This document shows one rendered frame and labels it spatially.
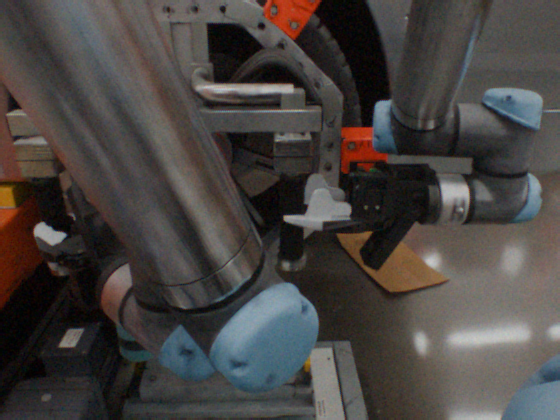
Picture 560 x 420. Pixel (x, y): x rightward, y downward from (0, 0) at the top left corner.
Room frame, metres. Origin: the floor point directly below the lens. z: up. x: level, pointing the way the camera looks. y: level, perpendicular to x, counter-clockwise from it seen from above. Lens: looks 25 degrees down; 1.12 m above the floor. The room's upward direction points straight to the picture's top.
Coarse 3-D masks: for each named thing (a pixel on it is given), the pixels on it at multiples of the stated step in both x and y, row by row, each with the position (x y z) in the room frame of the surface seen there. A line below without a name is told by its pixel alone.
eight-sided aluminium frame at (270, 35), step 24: (168, 0) 0.78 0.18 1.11; (192, 0) 0.78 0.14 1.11; (216, 0) 0.79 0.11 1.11; (240, 0) 0.78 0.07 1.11; (288, 48) 0.79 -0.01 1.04; (312, 72) 0.79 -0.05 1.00; (336, 96) 0.79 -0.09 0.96; (336, 120) 0.79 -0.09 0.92; (336, 144) 0.79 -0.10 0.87; (336, 168) 0.79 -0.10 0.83; (264, 240) 0.83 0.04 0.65
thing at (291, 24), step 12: (276, 0) 0.79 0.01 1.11; (288, 0) 0.79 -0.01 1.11; (300, 0) 0.79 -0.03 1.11; (312, 0) 0.79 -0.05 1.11; (264, 12) 0.79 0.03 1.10; (276, 12) 0.79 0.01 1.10; (288, 12) 0.79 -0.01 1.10; (300, 12) 0.79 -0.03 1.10; (312, 12) 0.79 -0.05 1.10; (276, 24) 0.79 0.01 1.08; (288, 24) 0.79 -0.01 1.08; (300, 24) 0.79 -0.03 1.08; (288, 36) 0.79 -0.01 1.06
